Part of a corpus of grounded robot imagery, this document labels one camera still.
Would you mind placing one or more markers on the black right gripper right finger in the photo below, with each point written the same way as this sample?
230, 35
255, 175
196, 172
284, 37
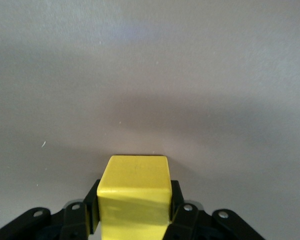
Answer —
187, 222

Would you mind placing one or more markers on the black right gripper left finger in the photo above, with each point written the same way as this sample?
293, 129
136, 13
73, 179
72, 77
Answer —
75, 220

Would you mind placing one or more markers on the yellow cube block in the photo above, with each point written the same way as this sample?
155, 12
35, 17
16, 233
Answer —
135, 195

